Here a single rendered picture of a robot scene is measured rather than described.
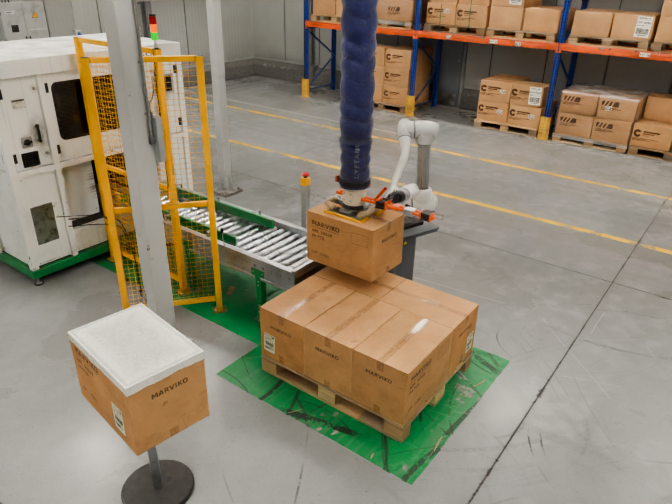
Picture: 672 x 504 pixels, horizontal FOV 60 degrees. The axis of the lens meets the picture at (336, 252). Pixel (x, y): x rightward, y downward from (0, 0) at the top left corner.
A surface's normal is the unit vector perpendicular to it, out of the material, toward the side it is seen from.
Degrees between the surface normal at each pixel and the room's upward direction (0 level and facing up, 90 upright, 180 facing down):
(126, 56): 90
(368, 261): 90
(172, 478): 0
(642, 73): 90
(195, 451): 0
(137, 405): 90
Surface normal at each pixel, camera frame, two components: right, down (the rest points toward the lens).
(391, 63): -0.60, 0.37
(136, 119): 0.80, 0.28
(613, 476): 0.02, -0.90
